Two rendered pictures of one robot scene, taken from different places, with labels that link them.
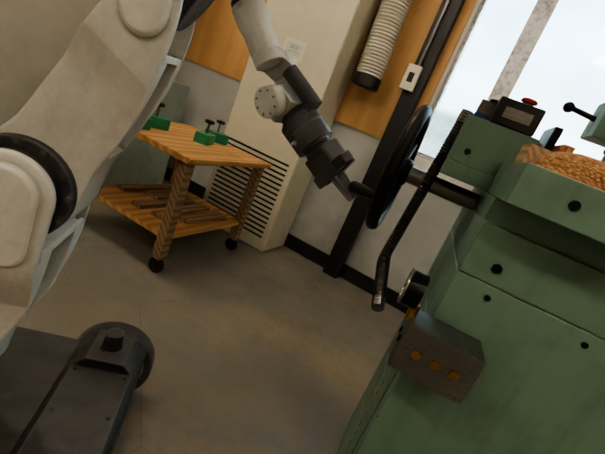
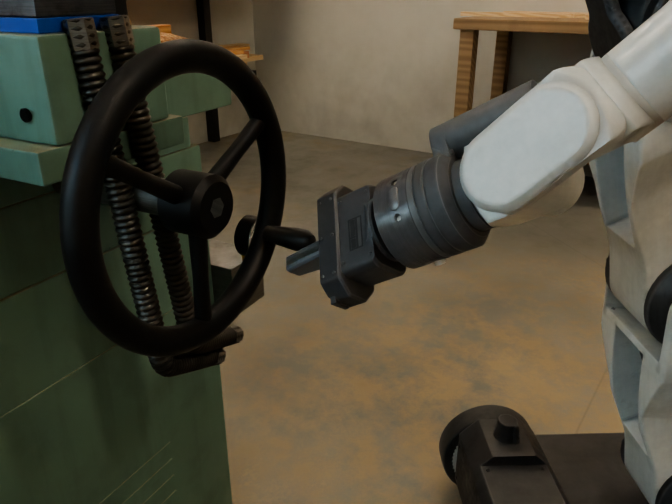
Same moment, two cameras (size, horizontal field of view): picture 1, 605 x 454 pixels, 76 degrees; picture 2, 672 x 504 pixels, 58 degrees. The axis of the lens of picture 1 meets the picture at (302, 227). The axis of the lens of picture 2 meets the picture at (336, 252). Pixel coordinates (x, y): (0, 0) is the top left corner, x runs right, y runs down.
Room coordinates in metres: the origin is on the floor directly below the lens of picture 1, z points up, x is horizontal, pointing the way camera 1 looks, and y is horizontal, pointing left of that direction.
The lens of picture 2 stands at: (1.37, 0.10, 1.00)
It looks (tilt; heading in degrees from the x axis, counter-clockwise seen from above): 24 degrees down; 193
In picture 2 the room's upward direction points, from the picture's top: straight up
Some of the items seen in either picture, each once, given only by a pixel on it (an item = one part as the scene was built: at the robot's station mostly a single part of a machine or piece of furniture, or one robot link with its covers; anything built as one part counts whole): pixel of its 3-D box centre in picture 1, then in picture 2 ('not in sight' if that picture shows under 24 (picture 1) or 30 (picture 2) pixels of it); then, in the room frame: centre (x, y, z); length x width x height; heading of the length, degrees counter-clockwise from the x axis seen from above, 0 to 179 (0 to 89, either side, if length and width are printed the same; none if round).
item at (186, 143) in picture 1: (177, 178); not in sight; (1.81, 0.65, 0.32); 0.66 x 0.57 x 0.64; 161
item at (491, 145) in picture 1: (487, 150); (61, 77); (0.84, -0.29, 0.91); 0.15 x 0.14 x 0.09; 165
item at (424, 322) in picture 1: (434, 352); (218, 274); (0.57, -0.27, 0.58); 0.12 x 0.08 x 0.08; 75
